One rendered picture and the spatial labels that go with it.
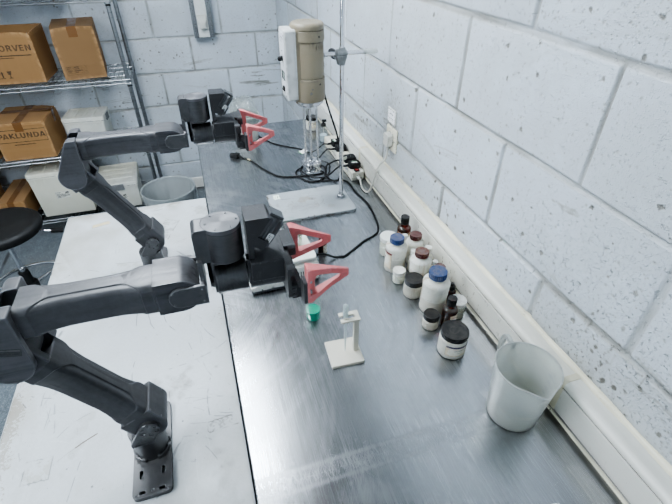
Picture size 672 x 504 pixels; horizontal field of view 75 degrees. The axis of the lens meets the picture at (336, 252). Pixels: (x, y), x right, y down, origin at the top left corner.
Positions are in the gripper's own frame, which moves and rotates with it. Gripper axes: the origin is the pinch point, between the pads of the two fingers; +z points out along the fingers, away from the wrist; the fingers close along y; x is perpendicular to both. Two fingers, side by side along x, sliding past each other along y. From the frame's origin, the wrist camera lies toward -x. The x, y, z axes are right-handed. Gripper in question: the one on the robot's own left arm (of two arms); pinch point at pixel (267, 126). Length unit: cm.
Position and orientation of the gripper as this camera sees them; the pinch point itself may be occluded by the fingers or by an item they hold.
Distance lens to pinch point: 125.7
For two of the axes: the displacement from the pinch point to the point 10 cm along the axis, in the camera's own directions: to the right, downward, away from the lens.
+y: -3.0, -5.7, 7.6
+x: -0.1, 8.0, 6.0
